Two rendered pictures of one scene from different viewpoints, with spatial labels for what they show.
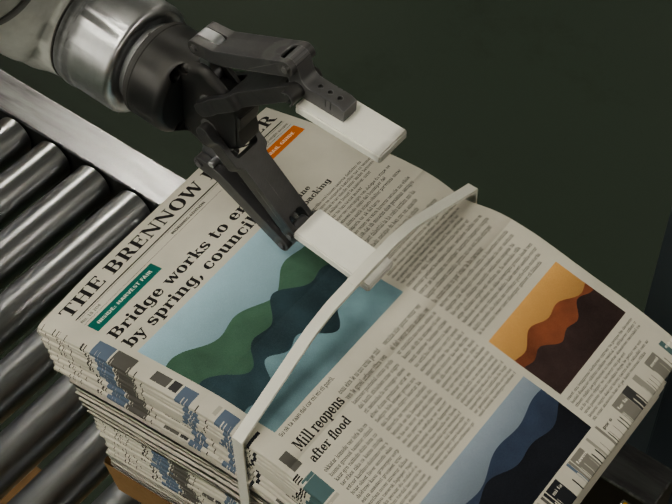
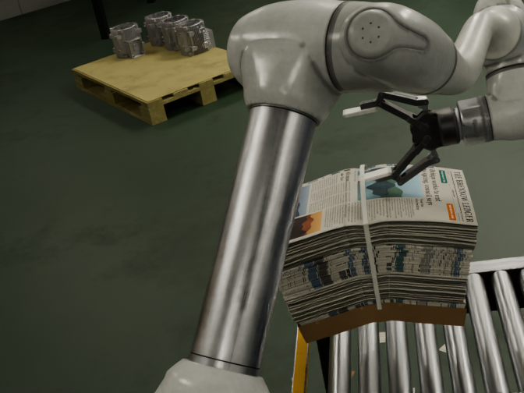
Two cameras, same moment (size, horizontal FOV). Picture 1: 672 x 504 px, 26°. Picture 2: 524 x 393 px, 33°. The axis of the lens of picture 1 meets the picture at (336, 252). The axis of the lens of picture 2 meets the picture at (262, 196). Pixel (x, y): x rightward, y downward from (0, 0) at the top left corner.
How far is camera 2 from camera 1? 2.22 m
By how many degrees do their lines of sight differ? 100
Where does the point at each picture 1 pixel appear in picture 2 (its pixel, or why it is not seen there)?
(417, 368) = (334, 195)
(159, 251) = (449, 185)
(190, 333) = not seen: hidden behind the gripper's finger
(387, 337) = (349, 192)
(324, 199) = (412, 205)
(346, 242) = (374, 174)
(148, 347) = not seen: hidden behind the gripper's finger
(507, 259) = (334, 220)
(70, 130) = not seen: outside the picture
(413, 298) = (352, 201)
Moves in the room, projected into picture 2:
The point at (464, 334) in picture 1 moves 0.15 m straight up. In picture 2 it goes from (330, 206) to (319, 139)
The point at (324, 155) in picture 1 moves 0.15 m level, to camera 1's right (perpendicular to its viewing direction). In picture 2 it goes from (429, 214) to (368, 245)
